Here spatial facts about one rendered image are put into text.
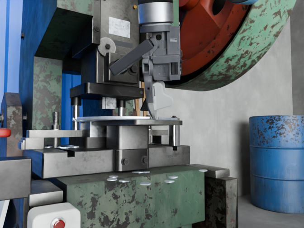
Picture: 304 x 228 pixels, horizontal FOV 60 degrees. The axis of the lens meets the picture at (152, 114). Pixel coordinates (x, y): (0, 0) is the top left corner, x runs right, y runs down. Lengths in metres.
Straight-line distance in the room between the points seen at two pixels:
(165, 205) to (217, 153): 2.21
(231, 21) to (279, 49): 3.11
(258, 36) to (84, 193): 0.69
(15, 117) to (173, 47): 0.66
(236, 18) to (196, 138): 1.87
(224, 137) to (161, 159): 2.21
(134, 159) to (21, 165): 0.29
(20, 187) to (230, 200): 0.53
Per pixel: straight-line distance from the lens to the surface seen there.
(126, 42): 0.84
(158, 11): 0.57
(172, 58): 0.57
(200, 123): 2.71
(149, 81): 0.57
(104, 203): 0.62
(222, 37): 0.96
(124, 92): 0.81
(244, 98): 3.27
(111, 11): 0.85
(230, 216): 0.80
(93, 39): 0.76
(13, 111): 1.05
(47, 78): 1.00
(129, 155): 0.70
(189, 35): 1.14
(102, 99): 0.84
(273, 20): 0.94
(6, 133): 0.53
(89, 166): 0.69
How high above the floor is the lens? 0.76
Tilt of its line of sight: 3 degrees up
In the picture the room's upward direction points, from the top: straight up
